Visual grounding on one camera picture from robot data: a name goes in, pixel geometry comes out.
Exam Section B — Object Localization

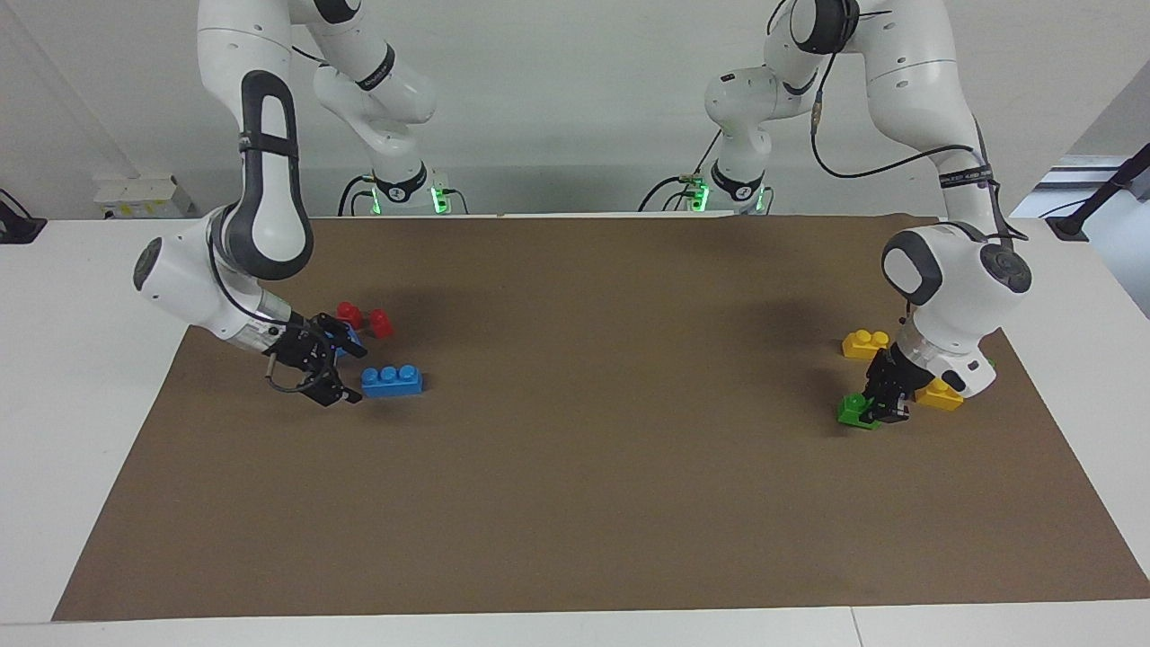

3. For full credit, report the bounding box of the white power box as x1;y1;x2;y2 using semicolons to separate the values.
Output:
93;175;194;220

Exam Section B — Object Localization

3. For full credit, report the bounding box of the brown paper mat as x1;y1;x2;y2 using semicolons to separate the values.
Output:
51;214;1150;623

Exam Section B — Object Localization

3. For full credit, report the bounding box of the black table clamp stand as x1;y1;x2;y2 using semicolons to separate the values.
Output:
1044;144;1150;242

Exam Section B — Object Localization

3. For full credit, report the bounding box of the black table clamp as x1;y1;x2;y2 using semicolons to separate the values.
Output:
0;189;48;245

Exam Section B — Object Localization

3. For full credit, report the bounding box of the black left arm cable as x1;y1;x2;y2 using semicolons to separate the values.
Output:
809;49;1030;244

